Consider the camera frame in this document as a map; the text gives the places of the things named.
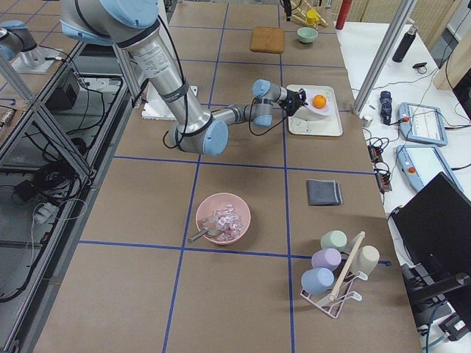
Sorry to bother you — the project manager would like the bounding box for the folded grey cloth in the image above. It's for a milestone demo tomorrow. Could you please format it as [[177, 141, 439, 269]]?
[[306, 179, 343, 206]]

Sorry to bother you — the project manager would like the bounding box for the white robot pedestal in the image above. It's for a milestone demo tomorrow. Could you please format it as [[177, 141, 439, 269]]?
[[142, 84, 176, 121]]

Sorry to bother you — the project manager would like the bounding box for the wooden cutting board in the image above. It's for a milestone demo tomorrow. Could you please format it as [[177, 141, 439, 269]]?
[[250, 26, 285, 54]]

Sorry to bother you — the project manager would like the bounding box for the small metal cylinder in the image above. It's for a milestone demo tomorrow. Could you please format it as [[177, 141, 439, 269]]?
[[361, 115, 372, 128]]

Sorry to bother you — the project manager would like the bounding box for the black laptop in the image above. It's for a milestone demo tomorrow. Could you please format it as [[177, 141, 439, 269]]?
[[388, 171, 471, 280]]

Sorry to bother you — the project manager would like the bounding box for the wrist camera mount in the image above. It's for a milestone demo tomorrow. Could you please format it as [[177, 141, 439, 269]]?
[[297, 88, 308, 107]]

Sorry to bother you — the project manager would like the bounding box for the black water bottle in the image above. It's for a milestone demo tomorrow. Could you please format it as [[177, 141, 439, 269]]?
[[392, 25, 419, 63]]

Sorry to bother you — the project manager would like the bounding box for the red bottle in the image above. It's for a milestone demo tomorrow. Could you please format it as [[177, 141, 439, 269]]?
[[336, 0, 353, 30]]

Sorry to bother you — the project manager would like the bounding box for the teach pendant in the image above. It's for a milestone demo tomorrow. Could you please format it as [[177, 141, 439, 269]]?
[[396, 144, 463, 192], [398, 102, 448, 146]]

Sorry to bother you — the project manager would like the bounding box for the yellow mug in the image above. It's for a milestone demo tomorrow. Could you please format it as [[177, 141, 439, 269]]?
[[305, 9, 321, 26]]

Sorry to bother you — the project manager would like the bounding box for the metal scoop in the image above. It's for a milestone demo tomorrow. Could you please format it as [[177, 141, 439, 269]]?
[[188, 216, 222, 243]]

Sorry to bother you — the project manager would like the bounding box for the aluminium frame post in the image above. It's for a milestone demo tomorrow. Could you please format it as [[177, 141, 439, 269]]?
[[352, 0, 417, 116]]

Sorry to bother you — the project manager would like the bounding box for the purple plastic cup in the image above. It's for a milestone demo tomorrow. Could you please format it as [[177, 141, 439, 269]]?
[[311, 248, 341, 271]]

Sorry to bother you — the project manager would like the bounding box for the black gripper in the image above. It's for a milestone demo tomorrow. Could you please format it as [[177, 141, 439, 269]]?
[[282, 90, 301, 115]]

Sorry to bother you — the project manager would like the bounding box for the blue plastic cup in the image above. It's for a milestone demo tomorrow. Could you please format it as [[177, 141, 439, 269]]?
[[301, 268, 335, 295]]

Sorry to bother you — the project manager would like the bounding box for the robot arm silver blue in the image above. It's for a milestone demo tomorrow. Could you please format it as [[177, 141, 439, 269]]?
[[60, 1, 307, 155], [1, 20, 45, 68]]

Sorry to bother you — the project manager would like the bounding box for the beige plastic cup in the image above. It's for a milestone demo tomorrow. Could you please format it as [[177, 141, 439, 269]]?
[[350, 245, 380, 276]]

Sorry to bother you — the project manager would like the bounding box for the white round plate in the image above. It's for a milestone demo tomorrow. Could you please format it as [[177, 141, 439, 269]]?
[[305, 90, 336, 116]]

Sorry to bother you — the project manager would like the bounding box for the pink bowl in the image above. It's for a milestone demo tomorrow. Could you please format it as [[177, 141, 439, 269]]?
[[195, 193, 251, 246]]

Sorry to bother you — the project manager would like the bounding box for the green plastic cup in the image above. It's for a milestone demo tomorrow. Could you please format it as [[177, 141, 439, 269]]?
[[320, 229, 347, 252]]

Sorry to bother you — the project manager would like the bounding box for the orange fruit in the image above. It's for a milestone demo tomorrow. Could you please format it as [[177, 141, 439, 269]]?
[[312, 94, 327, 110]]

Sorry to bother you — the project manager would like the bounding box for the wooden mug rack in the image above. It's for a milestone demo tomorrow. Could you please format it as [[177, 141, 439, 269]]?
[[284, 0, 328, 29]]

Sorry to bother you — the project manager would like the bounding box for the light green bowl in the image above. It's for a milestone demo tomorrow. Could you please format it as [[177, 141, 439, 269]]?
[[297, 27, 319, 44]]

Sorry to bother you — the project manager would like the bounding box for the teach pendant near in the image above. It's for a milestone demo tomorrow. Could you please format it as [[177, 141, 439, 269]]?
[[396, 144, 463, 192]]

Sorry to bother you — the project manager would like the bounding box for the folded dark blue umbrella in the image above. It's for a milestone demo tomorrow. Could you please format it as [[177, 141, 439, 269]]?
[[380, 90, 392, 125]]

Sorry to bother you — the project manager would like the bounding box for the white cup rack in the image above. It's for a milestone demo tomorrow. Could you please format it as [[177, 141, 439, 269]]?
[[300, 231, 368, 318]]

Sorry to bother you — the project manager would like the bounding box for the cream bear tray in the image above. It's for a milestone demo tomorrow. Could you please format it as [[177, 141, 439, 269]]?
[[288, 85, 343, 137]]

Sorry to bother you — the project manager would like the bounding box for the teach pendant far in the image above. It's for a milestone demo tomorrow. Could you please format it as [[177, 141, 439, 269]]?
[[398, 102, 448, 146]]

